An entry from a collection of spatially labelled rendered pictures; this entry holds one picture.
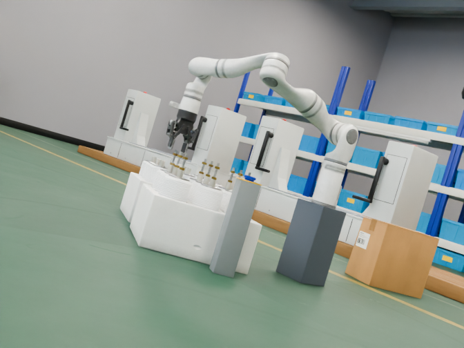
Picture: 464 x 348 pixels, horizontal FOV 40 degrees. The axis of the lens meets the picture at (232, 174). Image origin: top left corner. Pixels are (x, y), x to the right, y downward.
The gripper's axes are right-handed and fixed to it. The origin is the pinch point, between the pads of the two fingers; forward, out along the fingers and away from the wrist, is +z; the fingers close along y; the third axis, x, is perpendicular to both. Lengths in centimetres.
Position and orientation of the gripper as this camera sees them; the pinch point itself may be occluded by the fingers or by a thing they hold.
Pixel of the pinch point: (177, 147)
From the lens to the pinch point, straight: 244.1
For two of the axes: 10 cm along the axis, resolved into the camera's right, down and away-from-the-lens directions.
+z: -2.9, 9.6, 0.1
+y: 6.6, 1.9, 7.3
